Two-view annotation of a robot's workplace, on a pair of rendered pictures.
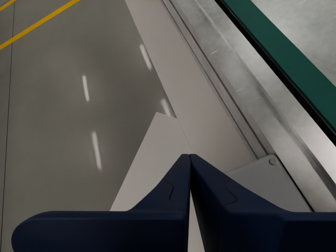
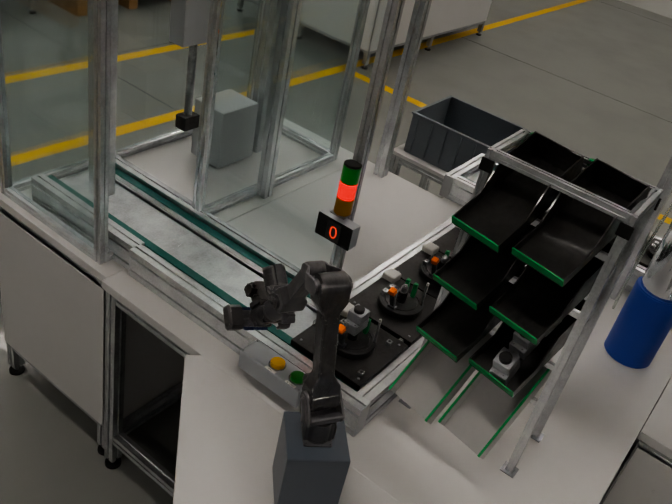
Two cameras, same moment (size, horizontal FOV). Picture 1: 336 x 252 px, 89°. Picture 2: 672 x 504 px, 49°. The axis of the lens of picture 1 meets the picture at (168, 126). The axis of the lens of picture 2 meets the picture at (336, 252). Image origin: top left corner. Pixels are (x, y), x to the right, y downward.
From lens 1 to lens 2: 188 cm
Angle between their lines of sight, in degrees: 55
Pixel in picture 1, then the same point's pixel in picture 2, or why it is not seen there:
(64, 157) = not seen: outside the picture
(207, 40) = (217, 308)
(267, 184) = (258, 346)
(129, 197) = (191, 396)
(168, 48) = (174, 319)
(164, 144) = (200, 368)
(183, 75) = (193, 333)
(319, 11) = not seen: hidden behind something
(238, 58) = not seen: hidden behind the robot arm
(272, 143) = (255, 336)
